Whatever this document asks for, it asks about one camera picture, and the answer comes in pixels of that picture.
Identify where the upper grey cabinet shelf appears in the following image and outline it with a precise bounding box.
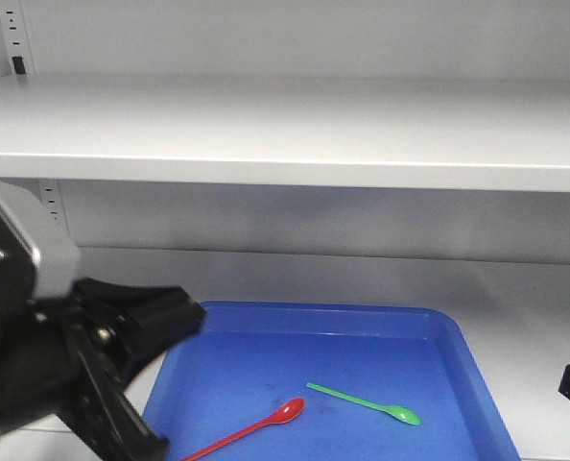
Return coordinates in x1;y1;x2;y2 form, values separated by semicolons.
0;74;570;193

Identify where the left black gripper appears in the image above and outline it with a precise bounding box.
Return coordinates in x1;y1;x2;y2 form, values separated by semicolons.
0;216;206;460

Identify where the blue plastic tray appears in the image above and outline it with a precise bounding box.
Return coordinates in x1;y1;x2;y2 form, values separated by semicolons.
144;302;518;460

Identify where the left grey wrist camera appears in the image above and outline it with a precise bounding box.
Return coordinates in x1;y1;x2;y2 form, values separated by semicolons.
0;181;81;299

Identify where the green plastic spoon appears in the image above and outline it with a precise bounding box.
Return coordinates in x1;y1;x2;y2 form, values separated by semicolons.
306;382;422;426

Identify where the red plastic spoon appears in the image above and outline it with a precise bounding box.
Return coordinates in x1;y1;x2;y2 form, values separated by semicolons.
183;397;305;461

